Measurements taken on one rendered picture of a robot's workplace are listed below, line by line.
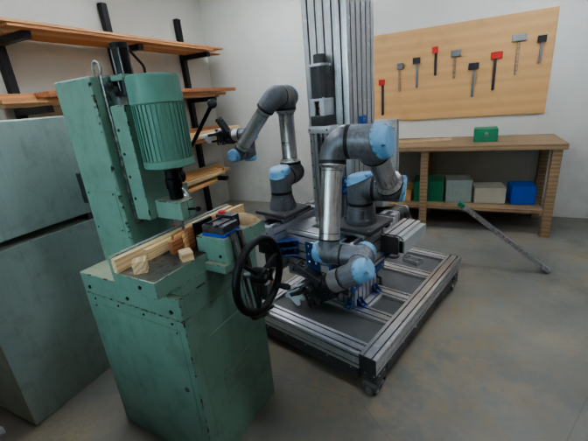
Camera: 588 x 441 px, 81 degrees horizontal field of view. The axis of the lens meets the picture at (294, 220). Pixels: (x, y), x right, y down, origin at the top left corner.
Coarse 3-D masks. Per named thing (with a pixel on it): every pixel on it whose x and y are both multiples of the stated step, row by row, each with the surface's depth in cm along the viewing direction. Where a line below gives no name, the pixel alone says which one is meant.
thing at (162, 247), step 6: (240, 204) 164; (228, 210) 156; (234, 210) 159; (240, 210) 163; (168, 240) 127; (150, 246) 123; (156, 246) 123; (162, 246) 125; (168, 246) 128; (144, 252) 121; (150, 252) 121; (156, 252) 123; (162, 252) 126; (150, 258) 121
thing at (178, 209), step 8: (160, 200) 131; (168, 200) 130; (176, 200) 129; (184, 200) 128; (192, 200) 131; (160, 208) 132; (168, 208) 130; (176, 208) 127; (184, 208) 127; (160, 216) 133; (168, 216) 131; (176, 216) 129; (184, 216) 128
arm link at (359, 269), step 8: (360, 256) 113; (352, 264) 108; (360, 264) 106; (368, 264) 108; (336, 272) 112; (344, 272) 110; (352, 272) 107; (360, 272) 106; (368, 272) 106; (336, 280) 111; (344, 280) 110; (352, 280) 108; (360, 280) 107; (368, 280) 107; (344, 288) 112
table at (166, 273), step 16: (256, 224) 149; (160, 256) 123; (176, 256) 122; (112, 272) 115; (128, 272) 113; (160, 272) 111; (176, 272) 112; (192, 272) 118; (224, 272) 119; (128, 288) 113; (144, 288) 108; (160, 288) 107; (176, 288) 113
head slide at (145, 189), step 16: (112, 112) 122; (128, 112) 119; (128, 128) 120; (128, 144) 123; (128, 160) 126; (128, 176) 129; (144, 176) 127; (160, 176) 133; (144, 192) 128; (160, 192) 134; (144, 208) 131
